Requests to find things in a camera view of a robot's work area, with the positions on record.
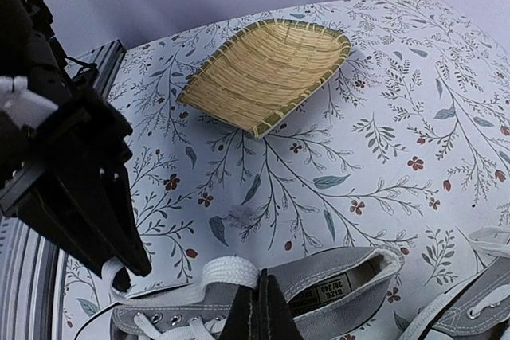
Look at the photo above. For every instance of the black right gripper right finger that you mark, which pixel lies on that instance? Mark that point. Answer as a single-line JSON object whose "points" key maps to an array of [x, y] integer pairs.
{"points": [[275, 318]]}

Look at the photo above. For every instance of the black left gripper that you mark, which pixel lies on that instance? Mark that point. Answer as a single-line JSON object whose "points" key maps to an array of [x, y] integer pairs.
{"points": [[72, 168]]}

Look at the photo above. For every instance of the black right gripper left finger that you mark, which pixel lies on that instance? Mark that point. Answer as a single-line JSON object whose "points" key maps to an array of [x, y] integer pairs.
{"points": [[243, 319]]}

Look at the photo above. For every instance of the grey sneaker with white laces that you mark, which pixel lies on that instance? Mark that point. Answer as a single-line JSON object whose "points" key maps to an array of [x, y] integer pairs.
{"points": [[329, 295]]}

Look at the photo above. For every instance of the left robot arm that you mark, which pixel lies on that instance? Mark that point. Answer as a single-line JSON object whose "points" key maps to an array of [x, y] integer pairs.
{"points": [[30, 49]]}

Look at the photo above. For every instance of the floral patterned table mat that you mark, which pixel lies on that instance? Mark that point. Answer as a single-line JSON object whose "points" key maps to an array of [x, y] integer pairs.
{"points": [[405, 147]]}

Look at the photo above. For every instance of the yellow bamboo fan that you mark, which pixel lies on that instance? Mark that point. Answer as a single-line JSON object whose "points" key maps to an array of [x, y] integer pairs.
{"points": [[264, 72]]}

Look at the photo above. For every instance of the aluminium front rail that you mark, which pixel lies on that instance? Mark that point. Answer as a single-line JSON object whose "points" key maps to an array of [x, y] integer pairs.
{"points": [[45, 293]]}

